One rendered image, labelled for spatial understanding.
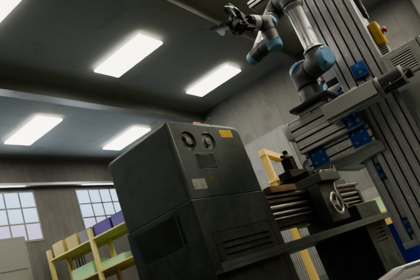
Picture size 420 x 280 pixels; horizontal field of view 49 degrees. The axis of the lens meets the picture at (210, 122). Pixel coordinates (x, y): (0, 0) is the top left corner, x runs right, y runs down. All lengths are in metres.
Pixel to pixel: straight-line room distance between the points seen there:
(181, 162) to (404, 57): 1.20
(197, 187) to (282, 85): 9.33
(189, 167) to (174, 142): 0.13
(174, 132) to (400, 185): 1.14
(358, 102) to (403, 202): 0.57
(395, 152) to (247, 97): 9.45
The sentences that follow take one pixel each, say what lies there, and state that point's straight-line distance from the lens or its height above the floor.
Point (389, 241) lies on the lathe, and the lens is 3.79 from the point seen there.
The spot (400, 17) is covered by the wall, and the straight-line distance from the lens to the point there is 10.81.
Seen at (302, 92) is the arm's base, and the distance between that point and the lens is 2.48.
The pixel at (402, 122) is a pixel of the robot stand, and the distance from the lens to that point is 2.50.
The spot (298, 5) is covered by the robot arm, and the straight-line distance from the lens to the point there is 2.58.
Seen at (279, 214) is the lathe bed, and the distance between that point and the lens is 2.79.
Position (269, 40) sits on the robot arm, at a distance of 2.30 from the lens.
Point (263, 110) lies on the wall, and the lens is 11.52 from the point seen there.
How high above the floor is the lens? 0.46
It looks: 19 degrees up
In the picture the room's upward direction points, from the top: 21 degrees counter-clockwise
